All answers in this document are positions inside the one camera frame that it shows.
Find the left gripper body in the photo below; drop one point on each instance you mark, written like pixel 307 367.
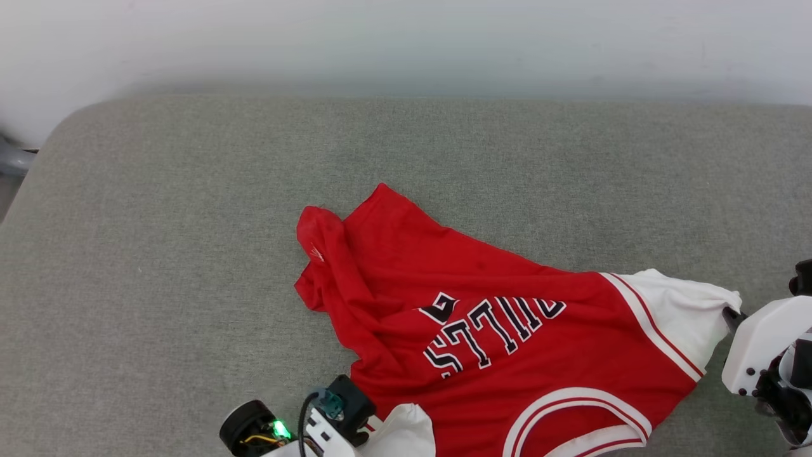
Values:
pixel 244 428

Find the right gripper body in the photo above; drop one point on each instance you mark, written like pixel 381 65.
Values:
pixel 796 393

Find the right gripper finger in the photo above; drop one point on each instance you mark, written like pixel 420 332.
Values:
pixel 734 317

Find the red basketball jersey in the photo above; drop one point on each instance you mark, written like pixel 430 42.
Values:
pixel 507 317

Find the grey fabric sofa cushion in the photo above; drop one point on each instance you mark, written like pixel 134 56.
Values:
pixel 190 254

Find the grey metal railing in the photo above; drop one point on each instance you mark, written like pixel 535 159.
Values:
pixel 13 158

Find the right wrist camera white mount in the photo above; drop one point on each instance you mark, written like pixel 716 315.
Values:
pixel 761 343

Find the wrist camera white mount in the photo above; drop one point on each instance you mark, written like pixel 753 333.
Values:
pixel 354 406
pixel 761 343

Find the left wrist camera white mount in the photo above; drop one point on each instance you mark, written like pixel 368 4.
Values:
pixel 354 406

